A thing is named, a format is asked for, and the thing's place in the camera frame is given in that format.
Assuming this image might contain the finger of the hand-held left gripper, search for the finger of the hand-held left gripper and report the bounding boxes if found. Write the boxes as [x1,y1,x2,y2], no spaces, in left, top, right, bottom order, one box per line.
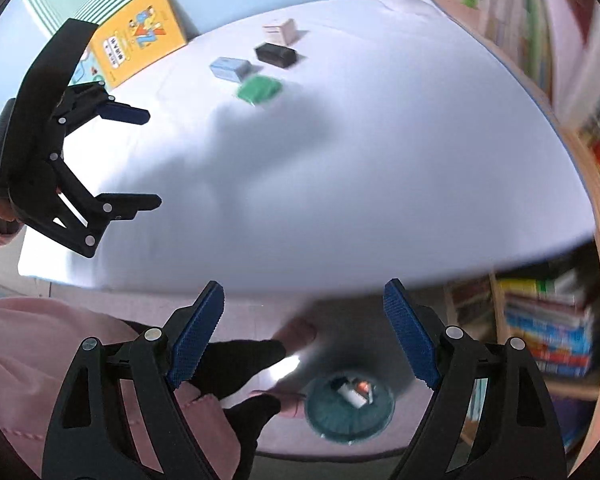
[54,80,151,137]
[26,151,163,260]

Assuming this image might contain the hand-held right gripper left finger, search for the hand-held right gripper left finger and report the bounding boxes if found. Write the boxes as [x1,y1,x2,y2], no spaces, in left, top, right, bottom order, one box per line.
[41,281,226,480]

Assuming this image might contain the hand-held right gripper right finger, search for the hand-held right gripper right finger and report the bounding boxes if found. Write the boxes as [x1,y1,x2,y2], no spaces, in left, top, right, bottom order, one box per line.
[383,278,567,480]

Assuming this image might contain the white box with gold trim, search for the white box with gold trim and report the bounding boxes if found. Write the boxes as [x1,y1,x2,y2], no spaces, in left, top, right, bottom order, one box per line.
[336,378,370,408]

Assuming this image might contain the light blue box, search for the light blue box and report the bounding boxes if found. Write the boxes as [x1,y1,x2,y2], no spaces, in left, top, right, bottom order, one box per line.
[209,56,252,84]

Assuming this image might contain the teal waste bin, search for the teal waste bin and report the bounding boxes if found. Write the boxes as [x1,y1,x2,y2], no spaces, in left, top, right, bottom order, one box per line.
[303,369,396,445]

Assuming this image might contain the green packet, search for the green packet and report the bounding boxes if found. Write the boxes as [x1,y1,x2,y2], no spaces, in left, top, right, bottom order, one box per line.
[236,74,283,107]

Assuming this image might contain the glossy black box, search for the glossy black box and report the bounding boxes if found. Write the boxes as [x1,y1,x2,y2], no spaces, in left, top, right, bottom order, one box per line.
[254,43,298,68]

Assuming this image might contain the small pink and white box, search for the small pink and white box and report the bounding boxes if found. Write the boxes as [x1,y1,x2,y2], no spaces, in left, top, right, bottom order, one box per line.
[262,18,299,46]

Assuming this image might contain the person's black pants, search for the person's black pants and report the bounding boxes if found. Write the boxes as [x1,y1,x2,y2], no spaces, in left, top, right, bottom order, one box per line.
[187,338,287,480]

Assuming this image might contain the teal elephant picture book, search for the teal elephant picture book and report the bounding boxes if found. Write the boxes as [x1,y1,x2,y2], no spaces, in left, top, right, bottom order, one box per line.
[69,44,107,87]

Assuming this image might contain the yellow picture book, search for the yellow picture book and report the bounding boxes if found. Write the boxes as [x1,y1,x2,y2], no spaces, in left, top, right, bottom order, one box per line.
[87,0,189,89]

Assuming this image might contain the lilac floor mat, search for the lilac floor mat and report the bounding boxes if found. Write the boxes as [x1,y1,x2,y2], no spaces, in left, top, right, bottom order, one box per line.
[114,287,463,461]

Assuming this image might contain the pink slipper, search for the pink slipper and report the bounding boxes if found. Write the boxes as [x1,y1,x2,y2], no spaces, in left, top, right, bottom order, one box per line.
[272,318,317,352]

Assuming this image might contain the stack of lying books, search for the stack of lying books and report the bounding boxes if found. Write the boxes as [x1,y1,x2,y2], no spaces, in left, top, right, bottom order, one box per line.
[496,266,597,379]

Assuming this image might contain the row of colourful books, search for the row of colourful books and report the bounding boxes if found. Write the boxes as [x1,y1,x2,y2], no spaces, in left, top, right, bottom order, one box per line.
[555,0,600,196]

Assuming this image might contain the row of thin books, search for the row of thin books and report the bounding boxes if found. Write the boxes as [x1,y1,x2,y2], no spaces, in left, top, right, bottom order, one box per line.
[484,0,557,97]

